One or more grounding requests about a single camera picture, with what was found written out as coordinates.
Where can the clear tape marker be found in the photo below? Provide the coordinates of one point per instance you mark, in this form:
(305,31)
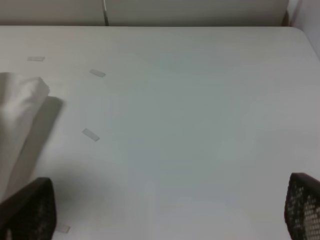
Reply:
(36,58)
(62,228)
(90,134)

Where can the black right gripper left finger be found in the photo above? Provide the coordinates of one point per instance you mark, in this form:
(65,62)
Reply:
(30,213)

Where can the clear tape marker mid right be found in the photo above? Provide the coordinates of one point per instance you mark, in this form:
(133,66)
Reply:
(97,73)

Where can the clear tape marker front right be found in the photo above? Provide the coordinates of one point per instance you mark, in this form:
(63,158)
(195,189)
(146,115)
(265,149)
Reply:
(90,134)

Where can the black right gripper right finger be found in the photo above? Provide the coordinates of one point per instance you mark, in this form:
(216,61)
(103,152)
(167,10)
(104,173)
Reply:
(302,207)

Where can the clear tape marker rear right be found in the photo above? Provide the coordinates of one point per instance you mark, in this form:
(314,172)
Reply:
(36,58)

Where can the white short sleeve shirt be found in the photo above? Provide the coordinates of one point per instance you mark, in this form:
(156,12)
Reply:
(20,100)

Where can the clear tape marker front centre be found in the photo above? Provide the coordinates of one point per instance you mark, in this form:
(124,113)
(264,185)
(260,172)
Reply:
(62,228)

